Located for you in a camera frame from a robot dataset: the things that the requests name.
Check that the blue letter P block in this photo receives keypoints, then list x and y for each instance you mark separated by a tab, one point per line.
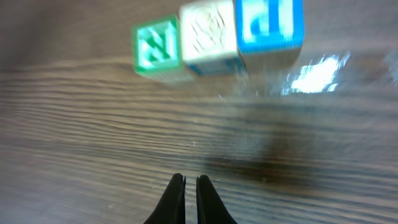
270	33

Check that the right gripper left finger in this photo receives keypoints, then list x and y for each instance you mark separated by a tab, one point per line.
171	206

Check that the pretzel picture block blue side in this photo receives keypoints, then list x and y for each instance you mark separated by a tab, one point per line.
208	38

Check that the green letter R block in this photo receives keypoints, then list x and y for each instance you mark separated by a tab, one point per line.
156	50

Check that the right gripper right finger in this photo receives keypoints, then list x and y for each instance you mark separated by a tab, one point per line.
210	208

